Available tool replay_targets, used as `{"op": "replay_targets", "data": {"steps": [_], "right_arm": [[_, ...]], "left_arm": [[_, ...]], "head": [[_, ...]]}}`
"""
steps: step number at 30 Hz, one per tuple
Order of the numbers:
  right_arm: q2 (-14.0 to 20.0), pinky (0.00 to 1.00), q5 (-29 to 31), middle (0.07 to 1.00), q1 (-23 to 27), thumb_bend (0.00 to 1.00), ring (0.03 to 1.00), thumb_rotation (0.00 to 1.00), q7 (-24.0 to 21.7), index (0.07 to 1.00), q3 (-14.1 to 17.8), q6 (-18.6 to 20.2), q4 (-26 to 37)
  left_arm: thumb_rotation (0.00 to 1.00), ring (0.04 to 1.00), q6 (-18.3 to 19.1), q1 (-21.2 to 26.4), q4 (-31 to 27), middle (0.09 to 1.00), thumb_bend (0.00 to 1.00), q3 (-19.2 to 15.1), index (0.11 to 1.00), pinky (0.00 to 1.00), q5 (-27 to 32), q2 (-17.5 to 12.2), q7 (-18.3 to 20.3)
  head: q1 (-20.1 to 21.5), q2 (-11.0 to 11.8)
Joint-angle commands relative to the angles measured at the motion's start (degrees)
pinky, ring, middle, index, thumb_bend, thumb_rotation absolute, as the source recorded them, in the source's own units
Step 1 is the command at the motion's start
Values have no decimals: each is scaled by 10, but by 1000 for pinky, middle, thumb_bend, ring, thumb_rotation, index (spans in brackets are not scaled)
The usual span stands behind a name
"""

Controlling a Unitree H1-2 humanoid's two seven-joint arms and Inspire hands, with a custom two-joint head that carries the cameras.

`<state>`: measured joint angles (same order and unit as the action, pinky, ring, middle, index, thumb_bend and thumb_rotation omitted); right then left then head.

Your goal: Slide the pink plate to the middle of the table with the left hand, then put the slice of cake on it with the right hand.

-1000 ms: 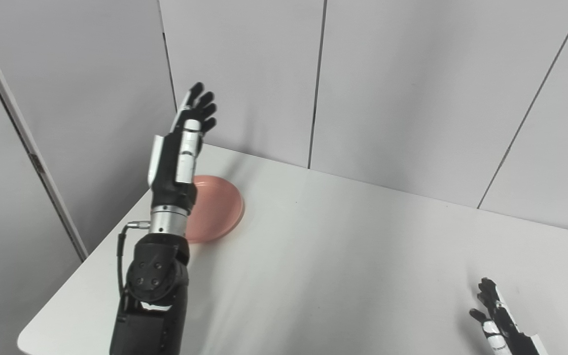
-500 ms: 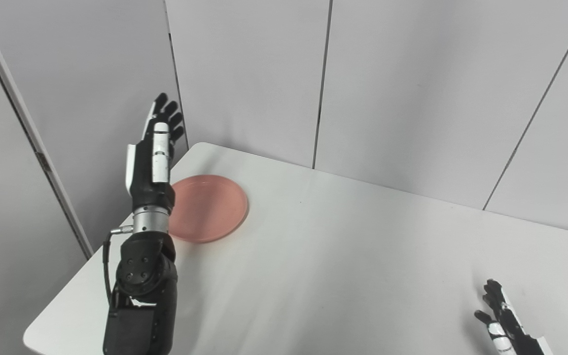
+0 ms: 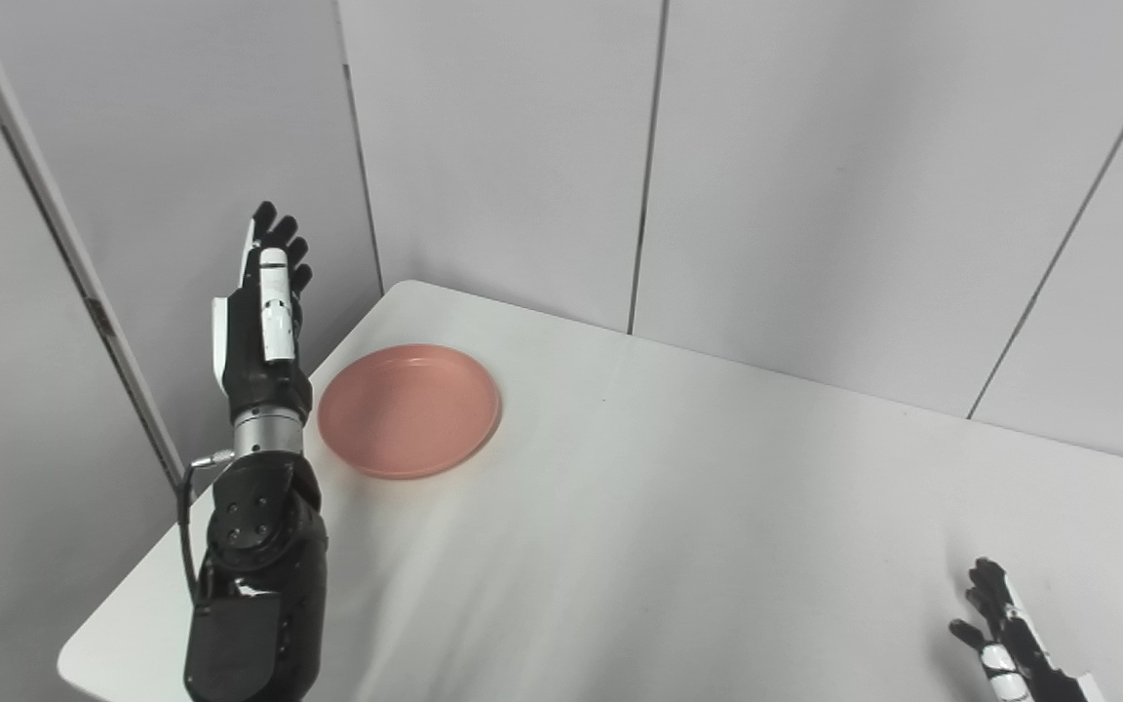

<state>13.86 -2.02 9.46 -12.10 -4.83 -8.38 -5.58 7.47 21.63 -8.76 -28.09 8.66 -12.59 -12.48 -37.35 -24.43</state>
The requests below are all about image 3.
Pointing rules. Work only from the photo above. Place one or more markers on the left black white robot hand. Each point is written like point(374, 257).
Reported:
point(259, 375)

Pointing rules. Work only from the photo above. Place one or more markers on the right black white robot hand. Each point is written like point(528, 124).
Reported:
point(1020, 643)

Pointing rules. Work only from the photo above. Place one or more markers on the pink round plate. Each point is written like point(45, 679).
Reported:
point(410, 409)

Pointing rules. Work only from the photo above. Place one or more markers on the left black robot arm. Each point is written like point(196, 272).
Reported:
point(254, 585)

